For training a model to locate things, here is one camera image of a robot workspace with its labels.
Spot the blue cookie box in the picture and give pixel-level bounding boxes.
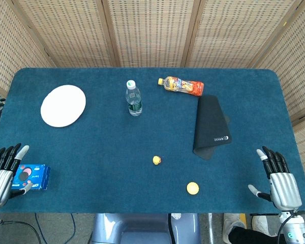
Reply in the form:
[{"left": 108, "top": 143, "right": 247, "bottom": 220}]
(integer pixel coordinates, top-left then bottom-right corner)
[{"left": 11, "top": 164, "right": 51, "bottom": 191}]

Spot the black trouser leg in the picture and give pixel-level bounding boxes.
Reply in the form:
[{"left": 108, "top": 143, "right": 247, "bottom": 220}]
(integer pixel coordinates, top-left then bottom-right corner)
[{"left": 228, "top": 227, "right": 278, "bottom": 244}]

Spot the blue grey robot torso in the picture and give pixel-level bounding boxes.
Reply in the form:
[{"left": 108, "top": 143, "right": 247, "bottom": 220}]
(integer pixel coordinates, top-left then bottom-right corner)
[{"left": 90, "top": 212, "right": 201, "bottom": 244}]

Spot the blue floor cable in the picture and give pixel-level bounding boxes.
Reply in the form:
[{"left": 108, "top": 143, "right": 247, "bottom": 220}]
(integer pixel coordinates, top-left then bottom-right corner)
[{"left": 35, "top": 212, "right": 77, "bottom": 244}]

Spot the black folded mouse pad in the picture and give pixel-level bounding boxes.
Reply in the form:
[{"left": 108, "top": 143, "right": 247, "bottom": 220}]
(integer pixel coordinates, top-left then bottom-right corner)
[{"left": 193, "top": 95, "right": 232, "bottom": 161}]

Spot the black floor cable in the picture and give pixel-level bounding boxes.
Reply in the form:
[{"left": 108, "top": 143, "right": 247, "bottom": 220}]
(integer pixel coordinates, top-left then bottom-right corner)
[{"left": 0, "top": 220, "right": 43, "bottom": 244}]

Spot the orange juice bottle yellow cap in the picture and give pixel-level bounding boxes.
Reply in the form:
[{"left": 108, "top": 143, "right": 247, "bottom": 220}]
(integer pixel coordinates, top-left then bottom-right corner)
[{"left": 157, "top": 77, "right": 204, "bottom": 97}]

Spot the woven bamboo screen panel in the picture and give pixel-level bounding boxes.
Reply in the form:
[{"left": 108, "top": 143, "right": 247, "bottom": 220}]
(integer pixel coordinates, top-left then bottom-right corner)
[
  {"left": 12, "top": 0, "right": 120, "bottom": 68},
  {"left": 0, "top": 0, "right": 54, "bottom": 95},
  {"left": 254, "top": 7, "right": 305, "bottom": 178},
  {"left": 181, "top": 0, "right": 305, "bottom": 69},
  {"left": 96, "top": 0, "right": 201, "bottom": 68}
]

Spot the metal table leg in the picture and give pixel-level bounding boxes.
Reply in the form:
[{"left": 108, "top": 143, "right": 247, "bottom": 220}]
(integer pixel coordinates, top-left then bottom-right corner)
[{"left": 207, "top": 213, "right": 215, "bottom": 244}]

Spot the yellow fluted tart mould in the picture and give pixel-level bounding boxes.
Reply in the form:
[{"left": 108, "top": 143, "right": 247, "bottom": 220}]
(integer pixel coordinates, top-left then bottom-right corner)
[{"left": 186, "top": 181, "right": 200, "bottom": 196}]

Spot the blue table cloth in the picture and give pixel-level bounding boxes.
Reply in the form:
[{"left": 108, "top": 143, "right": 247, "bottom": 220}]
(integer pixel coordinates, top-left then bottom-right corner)
[{"left": 0, "top": 67, "right": 305, "bottom": 214}]

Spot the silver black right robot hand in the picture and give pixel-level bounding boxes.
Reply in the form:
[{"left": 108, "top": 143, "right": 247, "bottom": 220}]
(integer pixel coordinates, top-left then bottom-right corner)
[{"left": 248, "top": 145, "right": 303, "bottom": 211}]

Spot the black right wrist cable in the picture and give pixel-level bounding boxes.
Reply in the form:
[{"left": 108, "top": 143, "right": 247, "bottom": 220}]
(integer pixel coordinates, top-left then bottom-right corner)
[{"left": 278, "top": 215, "right": 295, "bottom": 244}]

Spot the white shoe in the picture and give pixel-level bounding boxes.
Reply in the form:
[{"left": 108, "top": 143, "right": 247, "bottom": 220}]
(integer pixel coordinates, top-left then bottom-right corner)
[
  {"left": 222, "top": 212, "right": 247, "bottom": 244},
  {"left": 251, "top": 215, "right": 280, "bottom": 237}
]

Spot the white round plate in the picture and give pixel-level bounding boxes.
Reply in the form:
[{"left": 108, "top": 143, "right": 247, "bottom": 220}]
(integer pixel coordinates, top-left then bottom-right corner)
[{"left": 40, "top": 84, "right": 87, "bottom": 128}]

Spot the clear water bottle green label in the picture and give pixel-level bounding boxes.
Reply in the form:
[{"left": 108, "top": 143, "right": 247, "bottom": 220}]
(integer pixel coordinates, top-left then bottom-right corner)
[{"left": 126, "top": 79, "right": 143, "bottom": 117}]

